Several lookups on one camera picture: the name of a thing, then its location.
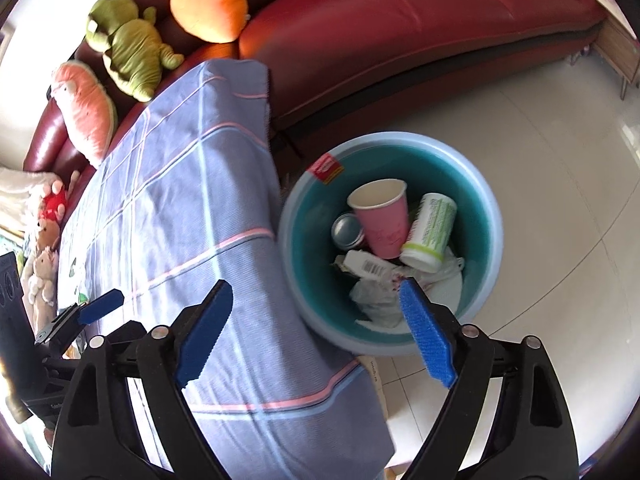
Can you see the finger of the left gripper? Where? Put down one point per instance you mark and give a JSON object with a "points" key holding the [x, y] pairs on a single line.
{"points": [[120, 332], [89, 312]]}

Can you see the wooden side table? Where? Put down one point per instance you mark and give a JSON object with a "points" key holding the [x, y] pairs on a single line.
{"points": [[619, 46]]}

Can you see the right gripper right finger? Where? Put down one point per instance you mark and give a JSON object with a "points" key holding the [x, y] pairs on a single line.
{"points": [[531, 436]]}

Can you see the white plastic bag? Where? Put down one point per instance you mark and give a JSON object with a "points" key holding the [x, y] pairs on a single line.
{"points": [[379, 300]]}

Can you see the beige rabbit plush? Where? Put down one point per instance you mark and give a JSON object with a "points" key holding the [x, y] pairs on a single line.
{"points": [[38, 281]]}

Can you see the pink radish plush toy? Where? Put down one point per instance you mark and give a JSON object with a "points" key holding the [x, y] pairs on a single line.
{"points": [[88, 112]]}

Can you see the dark red leather sofa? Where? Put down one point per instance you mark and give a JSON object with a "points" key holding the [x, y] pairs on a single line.
{"points": [[341, 68]]}

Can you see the white green-label pill bottle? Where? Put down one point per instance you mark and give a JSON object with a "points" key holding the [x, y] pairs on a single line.
{"points": [[425, 247]]}

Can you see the pink paper cup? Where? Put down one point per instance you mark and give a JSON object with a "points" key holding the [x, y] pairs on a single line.
{"points": [[382, 210]]}

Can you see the green dinosaur plush toy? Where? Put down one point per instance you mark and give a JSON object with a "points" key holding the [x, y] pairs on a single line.
{"points": [[133, 52]]}

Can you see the teal plastic trash bin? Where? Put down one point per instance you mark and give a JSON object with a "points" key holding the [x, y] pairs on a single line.
{"points": [[382, 177]]}

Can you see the white blanket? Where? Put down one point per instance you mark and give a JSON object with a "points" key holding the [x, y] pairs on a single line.
{"points": [[22, 193]]}

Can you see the brown teddy bear red shirt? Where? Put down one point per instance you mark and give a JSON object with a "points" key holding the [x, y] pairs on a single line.
{"points": [[52, 210]]}

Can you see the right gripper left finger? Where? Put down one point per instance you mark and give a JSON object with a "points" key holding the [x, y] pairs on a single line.
{"points": [[97, 435]]}

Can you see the purple plaid tablecloth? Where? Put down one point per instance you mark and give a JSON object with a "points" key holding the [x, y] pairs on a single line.
{"points": [[189, 196]]}

